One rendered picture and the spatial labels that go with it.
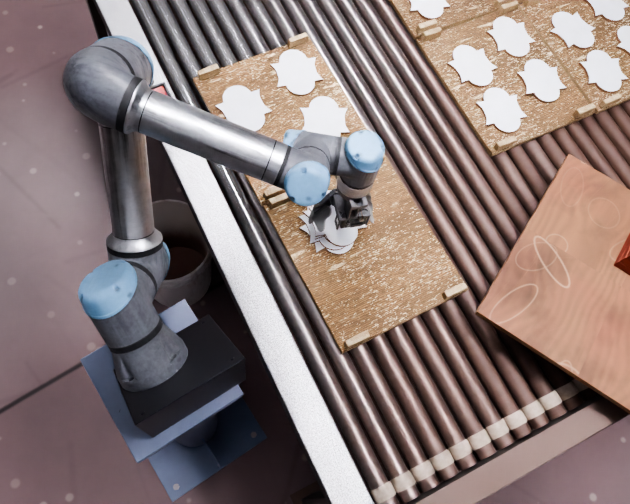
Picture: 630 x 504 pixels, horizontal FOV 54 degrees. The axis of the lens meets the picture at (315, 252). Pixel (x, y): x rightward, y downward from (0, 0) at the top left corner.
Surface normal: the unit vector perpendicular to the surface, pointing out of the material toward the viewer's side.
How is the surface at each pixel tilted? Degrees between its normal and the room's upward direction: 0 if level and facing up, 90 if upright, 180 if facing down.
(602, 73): 0
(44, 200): 0
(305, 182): 51
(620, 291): 0
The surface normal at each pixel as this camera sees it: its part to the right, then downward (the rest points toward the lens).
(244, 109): 0.10, -0.37
